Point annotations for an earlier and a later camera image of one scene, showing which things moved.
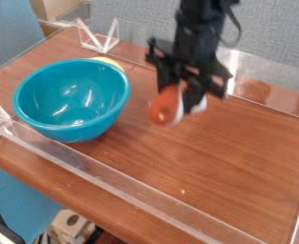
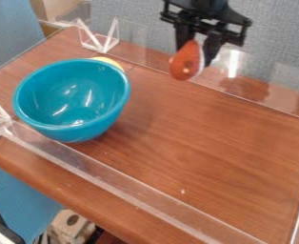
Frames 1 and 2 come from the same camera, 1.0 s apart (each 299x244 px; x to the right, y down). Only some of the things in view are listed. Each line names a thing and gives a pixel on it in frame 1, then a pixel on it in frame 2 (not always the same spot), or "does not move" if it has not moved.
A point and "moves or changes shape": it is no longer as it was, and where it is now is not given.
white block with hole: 69,228 does not move
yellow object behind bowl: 109,60 does not move
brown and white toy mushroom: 167,105 moves or changes shape
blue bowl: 72,98 does not move
